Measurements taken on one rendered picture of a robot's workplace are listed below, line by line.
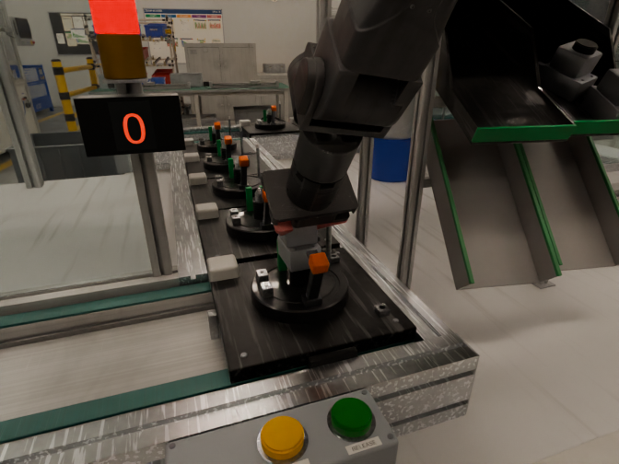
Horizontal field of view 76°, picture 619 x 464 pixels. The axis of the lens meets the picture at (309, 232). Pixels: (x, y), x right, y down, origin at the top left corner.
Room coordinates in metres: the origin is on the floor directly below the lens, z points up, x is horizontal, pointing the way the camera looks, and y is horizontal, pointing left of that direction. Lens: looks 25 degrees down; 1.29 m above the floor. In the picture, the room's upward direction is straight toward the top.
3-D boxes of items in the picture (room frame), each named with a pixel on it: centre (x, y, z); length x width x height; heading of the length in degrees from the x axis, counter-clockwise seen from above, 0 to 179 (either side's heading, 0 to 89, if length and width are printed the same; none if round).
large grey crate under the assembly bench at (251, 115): (6.04, 0.80, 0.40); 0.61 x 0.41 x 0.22; 100
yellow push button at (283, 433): (0.26, 0.03, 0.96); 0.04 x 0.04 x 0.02
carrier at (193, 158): (1.19, 0.25, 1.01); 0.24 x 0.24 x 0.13; 19
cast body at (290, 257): (0.50, 0.02, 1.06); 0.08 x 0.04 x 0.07; 19
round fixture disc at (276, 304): (0.49, 0.01, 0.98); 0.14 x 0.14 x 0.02
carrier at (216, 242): (0.73, 0.10, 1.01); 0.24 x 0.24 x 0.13; 19
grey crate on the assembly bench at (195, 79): (5.84, 1.69, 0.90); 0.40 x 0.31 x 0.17; 100
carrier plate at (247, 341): (0.49, 0.01, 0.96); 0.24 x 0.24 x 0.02; 19
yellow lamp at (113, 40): (0.54, 0.23, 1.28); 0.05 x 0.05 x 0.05
